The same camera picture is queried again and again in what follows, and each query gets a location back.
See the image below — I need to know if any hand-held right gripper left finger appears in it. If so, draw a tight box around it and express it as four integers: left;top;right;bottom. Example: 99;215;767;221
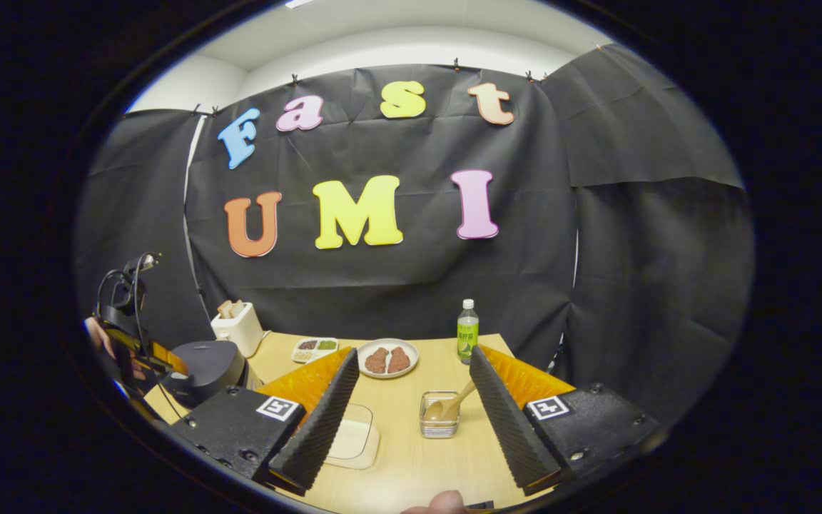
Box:
168;348;360;495

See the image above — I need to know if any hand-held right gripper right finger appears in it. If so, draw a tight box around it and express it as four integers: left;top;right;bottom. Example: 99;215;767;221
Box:
469;346;665;495

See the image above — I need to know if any dark grey rice cooker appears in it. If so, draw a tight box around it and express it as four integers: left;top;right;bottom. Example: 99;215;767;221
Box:
161;341;249;409

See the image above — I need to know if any wire chopstick holder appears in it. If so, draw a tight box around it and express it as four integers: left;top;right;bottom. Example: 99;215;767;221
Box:
420;390;461;439

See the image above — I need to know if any wooden spoon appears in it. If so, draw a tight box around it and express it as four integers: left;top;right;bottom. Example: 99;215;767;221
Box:
423;380;477;422

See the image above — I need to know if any clear rice container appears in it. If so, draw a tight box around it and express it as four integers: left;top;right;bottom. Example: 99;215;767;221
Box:
323;403;381;470

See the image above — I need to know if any white toaster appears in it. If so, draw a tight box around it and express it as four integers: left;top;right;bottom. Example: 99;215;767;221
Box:
210;300;265;358

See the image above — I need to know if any white divided bean dish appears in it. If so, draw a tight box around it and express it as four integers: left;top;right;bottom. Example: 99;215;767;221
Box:
291;338;339;364

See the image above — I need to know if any green tea bottle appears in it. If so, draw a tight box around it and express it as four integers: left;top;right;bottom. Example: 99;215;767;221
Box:
457;298;480;365

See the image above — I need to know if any white round plate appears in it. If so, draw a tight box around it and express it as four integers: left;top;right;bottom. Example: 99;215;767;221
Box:
356;338;420;379

